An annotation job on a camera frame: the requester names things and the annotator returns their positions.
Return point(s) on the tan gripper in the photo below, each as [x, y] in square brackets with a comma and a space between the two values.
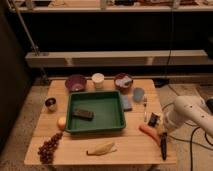
[161, 129]

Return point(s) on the light blue cup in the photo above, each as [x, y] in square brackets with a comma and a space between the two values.
[138, 94]

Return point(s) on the white paper cup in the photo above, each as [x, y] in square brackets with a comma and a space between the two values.
[98, 80]

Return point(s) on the small dark cup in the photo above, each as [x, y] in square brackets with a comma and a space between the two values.
[51, 104]

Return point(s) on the orange carrot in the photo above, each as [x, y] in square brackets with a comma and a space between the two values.
[150, 132]

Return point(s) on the wooden table top board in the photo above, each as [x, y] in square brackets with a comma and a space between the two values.
[133, 146]

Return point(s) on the silver fork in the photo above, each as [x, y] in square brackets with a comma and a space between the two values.
[145, 109]

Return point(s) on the blue sponge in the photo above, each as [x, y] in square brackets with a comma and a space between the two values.
[126, 103]

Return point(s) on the green plastic tray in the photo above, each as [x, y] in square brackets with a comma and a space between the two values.
[107, 108]

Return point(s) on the white cloth in bowl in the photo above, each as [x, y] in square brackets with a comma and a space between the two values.
[124, 82]

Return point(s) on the dark red bowl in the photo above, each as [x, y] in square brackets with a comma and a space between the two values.
[120, 76]

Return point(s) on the yellow banana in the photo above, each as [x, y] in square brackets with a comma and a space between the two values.
[102, 149]

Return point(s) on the white metal shelf beam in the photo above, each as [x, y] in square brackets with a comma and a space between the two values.
[118, 58]

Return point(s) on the black rectangular block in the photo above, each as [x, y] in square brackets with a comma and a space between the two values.
[83, 114]

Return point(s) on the purple bowl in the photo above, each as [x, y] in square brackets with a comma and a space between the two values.
[76, 83]

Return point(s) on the red grape bunch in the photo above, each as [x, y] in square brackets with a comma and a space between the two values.
[46, 151]

